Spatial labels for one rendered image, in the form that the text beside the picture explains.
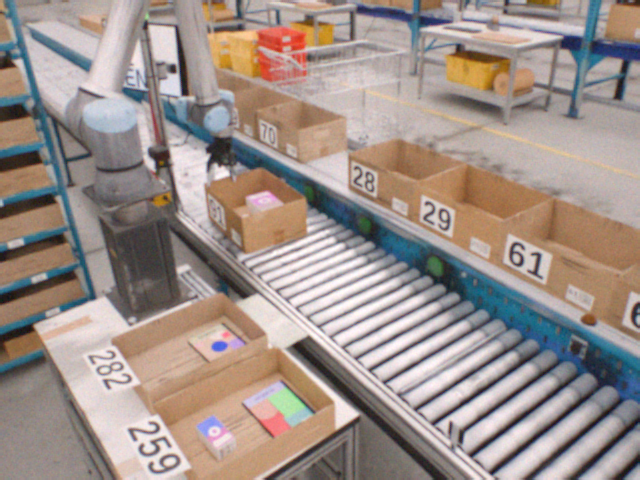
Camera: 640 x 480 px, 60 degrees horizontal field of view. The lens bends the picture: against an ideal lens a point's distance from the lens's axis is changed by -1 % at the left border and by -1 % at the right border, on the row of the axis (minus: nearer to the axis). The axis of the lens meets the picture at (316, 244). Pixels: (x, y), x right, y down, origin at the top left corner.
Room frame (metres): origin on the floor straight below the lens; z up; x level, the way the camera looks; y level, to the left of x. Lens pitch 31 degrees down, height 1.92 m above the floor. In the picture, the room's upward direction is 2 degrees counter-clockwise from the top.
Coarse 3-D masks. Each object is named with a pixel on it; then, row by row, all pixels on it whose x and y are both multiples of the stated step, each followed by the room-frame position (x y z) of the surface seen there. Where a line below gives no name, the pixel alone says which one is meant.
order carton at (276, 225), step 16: (240, 176) 2.34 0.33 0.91; (256, 176) 2.38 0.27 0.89; (272, 176) 2.31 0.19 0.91; (208, 192) 2.20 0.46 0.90; (224, 192) 2.29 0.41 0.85; (240, 192) 2.33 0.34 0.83; (256, 192) 2.37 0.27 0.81; (272, 192) 2.32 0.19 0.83; (288, 192) 2.19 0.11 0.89; (208, 208) 2.22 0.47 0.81; (224, 208) 2.05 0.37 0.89; (240, 208) 2.31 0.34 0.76; (272, 208) 1.98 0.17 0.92; (288, 208) 2.02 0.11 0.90; (304, 208) 2.06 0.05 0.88; (240, 224) 1.93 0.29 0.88; (256, 224) 1.94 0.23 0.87; (272, 224) 1.98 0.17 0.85; (288, 224) 2.01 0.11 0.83; (304, 224) 2.05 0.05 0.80; (256, 240) 1.94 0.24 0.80; (272, 240) 1.98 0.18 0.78; (288, 240) 2.01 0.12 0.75
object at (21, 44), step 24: (0, 48) 2.21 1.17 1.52; (24, 48) 2.25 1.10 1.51; (24, 96) 2.23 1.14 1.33; (24, 144) 2.20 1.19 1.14; (48, 144) 2.25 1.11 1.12; (24, 192) 2.17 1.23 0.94; (48, 192) 2.22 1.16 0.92; (72, 216) 2.25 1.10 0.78; (24, 240) 2.13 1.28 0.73; (72, 264) 2.22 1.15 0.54; (0, 288) 2.04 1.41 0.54; (0, 336) 2.20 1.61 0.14; (0, 360) 2.02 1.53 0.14; (24, 360) 2.04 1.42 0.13
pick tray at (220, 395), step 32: (192, 384) 1.10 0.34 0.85; (224, 384) 1.14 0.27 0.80; (256, 384) 1.18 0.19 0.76; (288, 384) 1.18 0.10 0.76; (160, 416) 1.03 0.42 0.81; (192, 416) 1.07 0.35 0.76; (224, 416) 1.07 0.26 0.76; (320, 416) 0.99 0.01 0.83; (192, 448) 0.96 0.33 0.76; (256, 448) 0.88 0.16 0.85; (288, 448) 0.93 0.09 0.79
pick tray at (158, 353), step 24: (192, 312) 1.45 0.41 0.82; (216, 312) 1.50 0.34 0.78; (240, 312) 1.42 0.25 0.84; (120, 336) 1.31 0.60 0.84; (144, 336) 1.35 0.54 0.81; (168, 336) 1.40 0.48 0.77; (192, 336) 1.41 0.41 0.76; (240, 336) 1.40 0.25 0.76; (264, 336) 1.29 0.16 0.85; (144, 360) 1.30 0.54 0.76; (168, 360) 1.30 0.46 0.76; (192, 360) 1.29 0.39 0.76; (216, 360) 1.19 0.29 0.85; (240, 360) 1.24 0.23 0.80; (144, 384) 1.20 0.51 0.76; (168, 384) 1.11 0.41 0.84
